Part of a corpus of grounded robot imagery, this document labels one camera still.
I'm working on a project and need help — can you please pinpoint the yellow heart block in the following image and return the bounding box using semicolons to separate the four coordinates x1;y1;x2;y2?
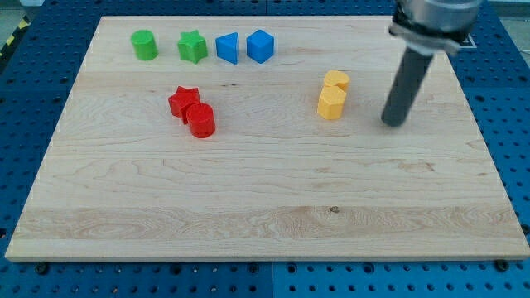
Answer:
323;70;350;92

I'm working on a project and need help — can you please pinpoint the green cylinder block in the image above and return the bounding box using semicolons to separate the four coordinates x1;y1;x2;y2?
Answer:
131;30;158;60

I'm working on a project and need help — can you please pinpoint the green star block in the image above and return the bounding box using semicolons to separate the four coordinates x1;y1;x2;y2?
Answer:
177;30;208;64

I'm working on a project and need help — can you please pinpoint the red star block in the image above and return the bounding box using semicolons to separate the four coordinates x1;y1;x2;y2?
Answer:
168;86;200;124

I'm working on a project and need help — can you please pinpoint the wooden board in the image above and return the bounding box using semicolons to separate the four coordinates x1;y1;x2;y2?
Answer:
6;16;529;262

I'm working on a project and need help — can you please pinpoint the blue cube block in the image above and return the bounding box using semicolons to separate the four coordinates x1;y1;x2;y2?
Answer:
246;30;275;64

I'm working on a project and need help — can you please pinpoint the yellow pentagon block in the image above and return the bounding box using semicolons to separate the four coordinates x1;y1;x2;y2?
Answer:
317;86;347;120

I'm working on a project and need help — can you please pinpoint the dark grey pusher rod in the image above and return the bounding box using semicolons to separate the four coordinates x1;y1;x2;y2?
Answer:
381;47;433;127

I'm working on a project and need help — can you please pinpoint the blue triangle block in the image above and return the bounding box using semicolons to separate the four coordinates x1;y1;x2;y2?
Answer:
215;32;239;65

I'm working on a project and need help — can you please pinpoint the red cylinder block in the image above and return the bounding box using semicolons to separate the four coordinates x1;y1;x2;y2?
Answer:
186;103;216;138

